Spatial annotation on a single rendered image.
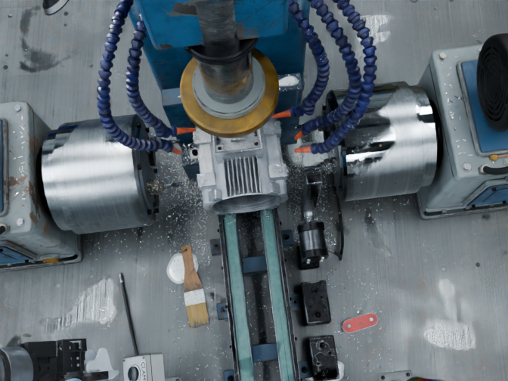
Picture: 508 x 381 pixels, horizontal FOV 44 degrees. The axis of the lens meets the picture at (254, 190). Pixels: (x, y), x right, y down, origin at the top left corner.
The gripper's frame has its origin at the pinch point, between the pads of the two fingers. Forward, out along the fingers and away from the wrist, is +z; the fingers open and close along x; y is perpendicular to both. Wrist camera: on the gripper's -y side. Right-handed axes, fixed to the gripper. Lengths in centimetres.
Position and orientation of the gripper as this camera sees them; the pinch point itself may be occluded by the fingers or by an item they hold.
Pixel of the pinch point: (112, 376)
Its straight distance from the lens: 131.7
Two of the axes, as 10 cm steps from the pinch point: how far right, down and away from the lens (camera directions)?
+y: -1.2, -9.6, 2.7
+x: -7.9, 2.5, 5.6
